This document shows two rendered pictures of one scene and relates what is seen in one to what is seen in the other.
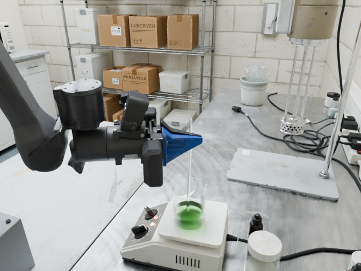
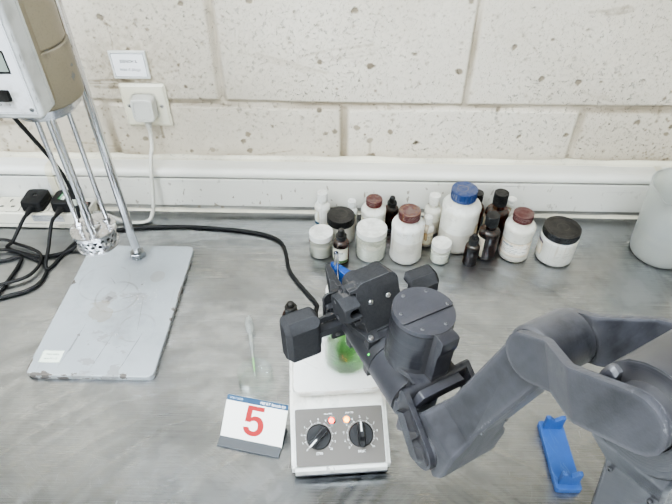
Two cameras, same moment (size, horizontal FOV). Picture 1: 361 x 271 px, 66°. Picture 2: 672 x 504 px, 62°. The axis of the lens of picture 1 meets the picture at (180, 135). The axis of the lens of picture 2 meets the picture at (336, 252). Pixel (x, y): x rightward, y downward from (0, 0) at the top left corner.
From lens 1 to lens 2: 0.77 m
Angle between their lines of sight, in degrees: 86
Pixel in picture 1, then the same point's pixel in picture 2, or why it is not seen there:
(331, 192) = (180, 252)
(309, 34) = (79, 89)
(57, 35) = not seen: outside the picture
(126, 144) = not seen: hidden behind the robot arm
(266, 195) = (193, 322)
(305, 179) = (149, 274)
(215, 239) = not seen: hidden behind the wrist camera
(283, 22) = (43, 93)
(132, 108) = (394, 279)
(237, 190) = (185, 359)
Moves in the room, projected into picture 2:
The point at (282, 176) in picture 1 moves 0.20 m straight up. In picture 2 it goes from (143, 300) to (112, 209)
